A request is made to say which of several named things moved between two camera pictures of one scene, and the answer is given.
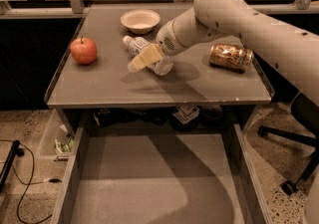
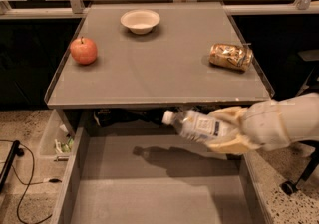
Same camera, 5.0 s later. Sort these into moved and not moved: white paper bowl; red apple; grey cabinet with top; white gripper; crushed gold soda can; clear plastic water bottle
Moved: white gripper; clear plastic water bottle
Not moved: crushed gold soda can; red apple; white paper bowl; grey cabinet with top
